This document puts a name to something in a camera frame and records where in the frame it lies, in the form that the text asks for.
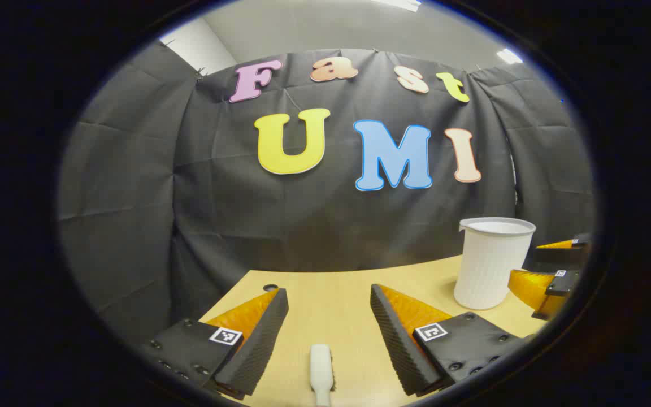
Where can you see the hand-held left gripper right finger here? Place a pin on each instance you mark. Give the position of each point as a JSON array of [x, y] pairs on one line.
[[396, 345]]

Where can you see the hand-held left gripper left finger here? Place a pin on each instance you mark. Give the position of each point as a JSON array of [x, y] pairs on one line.
[[257, 350]]

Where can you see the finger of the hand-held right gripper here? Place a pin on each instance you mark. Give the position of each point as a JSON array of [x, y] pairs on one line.
[[529, 288], [557, 253]]

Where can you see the white ribbed garbage bin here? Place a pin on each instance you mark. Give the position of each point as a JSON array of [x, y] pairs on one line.
[[489, 265]]

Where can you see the small grey broom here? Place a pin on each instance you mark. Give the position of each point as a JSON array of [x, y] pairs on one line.
[[321, 367]]

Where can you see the light wooden desktop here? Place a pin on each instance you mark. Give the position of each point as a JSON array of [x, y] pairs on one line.
[[337, 305]]

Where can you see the ceiling light panel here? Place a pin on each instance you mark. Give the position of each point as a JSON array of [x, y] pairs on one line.
[[509, 56], [399, 3]]

